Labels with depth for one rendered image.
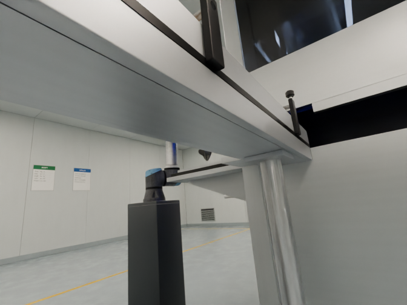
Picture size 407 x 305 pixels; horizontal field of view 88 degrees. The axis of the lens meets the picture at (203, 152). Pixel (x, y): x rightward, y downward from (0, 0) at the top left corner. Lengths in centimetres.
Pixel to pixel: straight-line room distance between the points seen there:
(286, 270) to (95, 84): 47
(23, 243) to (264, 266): 529
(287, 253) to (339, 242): 23
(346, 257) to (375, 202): 16
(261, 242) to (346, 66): 59
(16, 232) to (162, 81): 556
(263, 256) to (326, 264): 18
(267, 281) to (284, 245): 30
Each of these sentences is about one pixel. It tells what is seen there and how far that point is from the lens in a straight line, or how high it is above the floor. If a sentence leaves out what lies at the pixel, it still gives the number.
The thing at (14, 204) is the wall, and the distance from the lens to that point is 568.
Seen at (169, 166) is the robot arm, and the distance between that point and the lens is 156.
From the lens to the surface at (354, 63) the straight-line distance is 78.
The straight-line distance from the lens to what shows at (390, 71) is 76.
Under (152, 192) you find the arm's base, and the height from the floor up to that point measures 85.
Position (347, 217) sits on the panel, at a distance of 70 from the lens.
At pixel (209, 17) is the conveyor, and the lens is 27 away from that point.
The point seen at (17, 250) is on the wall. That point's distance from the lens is 572.
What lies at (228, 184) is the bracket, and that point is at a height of 81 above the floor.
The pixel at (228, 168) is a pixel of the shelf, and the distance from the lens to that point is 82.
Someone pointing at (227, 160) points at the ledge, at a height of 87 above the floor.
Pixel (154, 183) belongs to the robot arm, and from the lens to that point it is 149.
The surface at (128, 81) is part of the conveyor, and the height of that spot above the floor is 84.
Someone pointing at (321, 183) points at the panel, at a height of 77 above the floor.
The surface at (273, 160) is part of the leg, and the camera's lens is 51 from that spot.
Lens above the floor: 74
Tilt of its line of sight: 14 degrees up
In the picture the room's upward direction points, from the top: 5 degrees counter-clockwise
